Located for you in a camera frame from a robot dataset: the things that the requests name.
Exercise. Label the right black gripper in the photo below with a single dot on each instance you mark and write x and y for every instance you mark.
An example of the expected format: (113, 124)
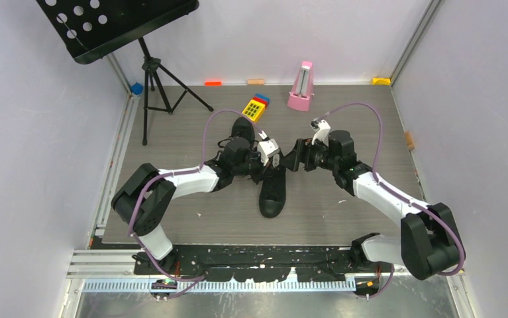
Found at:
(303, 146)

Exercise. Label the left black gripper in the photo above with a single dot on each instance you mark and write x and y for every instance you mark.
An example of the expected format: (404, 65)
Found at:
(257, 177)

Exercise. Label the black canvas shoe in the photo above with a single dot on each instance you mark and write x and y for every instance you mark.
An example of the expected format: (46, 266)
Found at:
(243, 128)
(273, 192)

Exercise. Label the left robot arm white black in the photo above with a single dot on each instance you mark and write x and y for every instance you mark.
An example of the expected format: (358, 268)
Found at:
(144, 198)

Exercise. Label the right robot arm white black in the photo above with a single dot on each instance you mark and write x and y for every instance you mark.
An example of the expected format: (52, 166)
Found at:
(428, 243)

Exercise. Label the yellow toy brick block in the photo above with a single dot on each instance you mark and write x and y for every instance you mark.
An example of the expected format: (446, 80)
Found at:
(256, 107)

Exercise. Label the pink metronome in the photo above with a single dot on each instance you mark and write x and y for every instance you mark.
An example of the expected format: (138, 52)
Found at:
(301, 94)

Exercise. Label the tan wooden block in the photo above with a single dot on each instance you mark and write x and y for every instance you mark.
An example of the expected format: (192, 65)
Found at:
(255, 81)

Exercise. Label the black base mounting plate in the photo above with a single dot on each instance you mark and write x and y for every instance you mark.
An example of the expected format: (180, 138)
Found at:
(259, 263)

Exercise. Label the yellow corner block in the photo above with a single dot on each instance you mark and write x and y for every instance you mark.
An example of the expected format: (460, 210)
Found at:
(381, 81)

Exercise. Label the wooden block right edge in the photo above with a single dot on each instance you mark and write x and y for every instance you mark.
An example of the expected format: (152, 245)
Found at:
(409, 140)

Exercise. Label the blue corner block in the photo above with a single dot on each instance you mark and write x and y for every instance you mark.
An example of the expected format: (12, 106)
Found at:
(137, 89)

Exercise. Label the black music stand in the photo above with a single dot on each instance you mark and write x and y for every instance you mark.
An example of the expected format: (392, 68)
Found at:
(91, 30)

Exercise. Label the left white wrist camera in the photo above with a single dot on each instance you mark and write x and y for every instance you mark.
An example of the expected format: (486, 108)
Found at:
(267, 148)

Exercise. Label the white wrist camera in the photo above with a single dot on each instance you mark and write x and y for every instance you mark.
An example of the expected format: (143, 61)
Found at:
(321, 130)
(267, 148)

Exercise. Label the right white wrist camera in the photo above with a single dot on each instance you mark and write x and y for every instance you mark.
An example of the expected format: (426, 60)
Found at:
(321, 130)

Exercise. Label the orange block at wall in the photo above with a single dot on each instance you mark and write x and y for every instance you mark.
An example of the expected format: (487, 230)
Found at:
(212, 83)

